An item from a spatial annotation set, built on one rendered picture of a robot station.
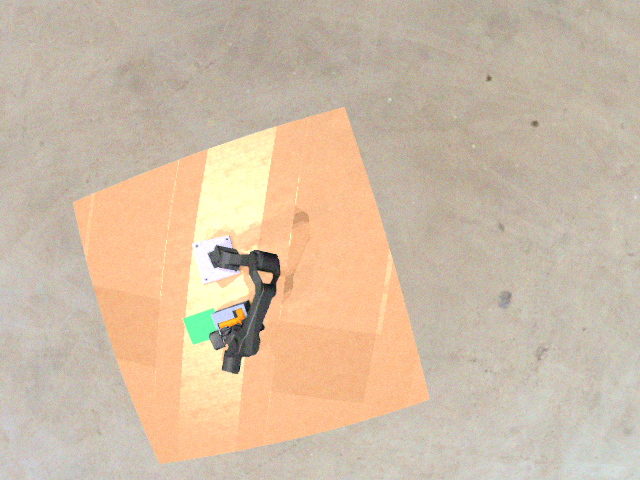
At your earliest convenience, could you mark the orange block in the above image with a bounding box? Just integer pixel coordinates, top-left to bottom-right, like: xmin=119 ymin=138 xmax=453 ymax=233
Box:
xmin=219 ymin=308 xmax=245 ymax=329

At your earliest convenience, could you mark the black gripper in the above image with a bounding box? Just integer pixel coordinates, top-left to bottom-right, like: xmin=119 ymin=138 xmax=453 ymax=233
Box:
xmin=209 ymin=317 xmax=265 ymax=350

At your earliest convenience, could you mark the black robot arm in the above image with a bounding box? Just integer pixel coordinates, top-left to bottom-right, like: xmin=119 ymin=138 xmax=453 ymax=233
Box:
xmin=208 ymin=245 xmax=280 ymax=375

